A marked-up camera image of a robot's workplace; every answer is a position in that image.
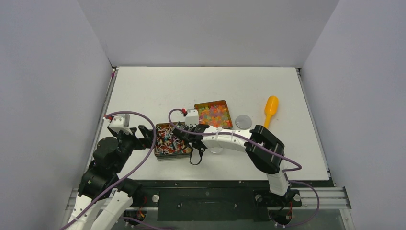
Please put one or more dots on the clear round lid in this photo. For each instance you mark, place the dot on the clear round lid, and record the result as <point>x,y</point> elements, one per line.
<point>243,122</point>

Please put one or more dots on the tin box of gummy candies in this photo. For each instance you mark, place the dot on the tin box of gummy candies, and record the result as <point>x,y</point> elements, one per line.
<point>215,113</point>

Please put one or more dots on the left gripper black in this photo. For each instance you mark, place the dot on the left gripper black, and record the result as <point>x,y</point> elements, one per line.
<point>141,143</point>

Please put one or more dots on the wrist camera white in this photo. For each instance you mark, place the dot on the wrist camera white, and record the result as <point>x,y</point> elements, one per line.
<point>191,118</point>
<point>118,123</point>

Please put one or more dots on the orange plastic scoop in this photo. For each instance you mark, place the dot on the orange plastic scoop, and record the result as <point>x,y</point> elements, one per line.
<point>270,109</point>

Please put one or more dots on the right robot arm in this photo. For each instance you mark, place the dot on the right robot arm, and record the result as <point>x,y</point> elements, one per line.
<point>264,150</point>

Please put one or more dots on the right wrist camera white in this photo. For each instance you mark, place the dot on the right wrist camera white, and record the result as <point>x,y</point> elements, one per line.
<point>191,118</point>

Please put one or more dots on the clear plastic round container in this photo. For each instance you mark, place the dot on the clear plastic round container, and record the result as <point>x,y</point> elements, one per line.
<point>216,150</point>

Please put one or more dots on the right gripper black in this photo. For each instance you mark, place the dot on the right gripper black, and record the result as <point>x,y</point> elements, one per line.
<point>189,135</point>

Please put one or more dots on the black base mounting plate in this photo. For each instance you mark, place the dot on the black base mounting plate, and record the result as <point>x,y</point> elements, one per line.
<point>209,201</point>

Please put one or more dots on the tin box of lollipops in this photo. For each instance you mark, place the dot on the tin box of lollipops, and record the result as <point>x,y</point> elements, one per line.
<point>168,146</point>

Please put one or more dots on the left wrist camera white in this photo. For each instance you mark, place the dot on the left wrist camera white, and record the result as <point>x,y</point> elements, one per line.
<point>118,123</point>

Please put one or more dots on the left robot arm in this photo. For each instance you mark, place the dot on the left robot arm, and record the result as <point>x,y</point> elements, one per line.
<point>102,196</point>

